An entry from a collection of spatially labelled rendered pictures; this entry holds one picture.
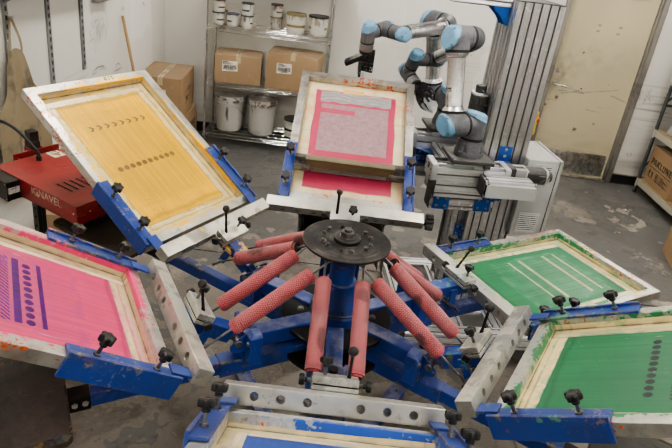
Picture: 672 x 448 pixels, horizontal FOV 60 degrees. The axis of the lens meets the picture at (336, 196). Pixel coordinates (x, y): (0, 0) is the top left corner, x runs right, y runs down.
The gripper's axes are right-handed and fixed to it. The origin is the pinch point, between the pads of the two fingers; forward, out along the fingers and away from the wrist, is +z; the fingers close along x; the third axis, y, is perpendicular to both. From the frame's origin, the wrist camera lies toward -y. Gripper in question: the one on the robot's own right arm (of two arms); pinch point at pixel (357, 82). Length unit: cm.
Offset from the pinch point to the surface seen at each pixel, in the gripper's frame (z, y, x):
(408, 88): -11.1, 26.0, -18.7
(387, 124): -1.8, 16.8, -40.0
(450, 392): 4, 39, -180
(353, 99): -5.9, -1.4, -27.4
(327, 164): -1, -10, -76
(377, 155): 3, 13, -59
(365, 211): 5, 9, -98
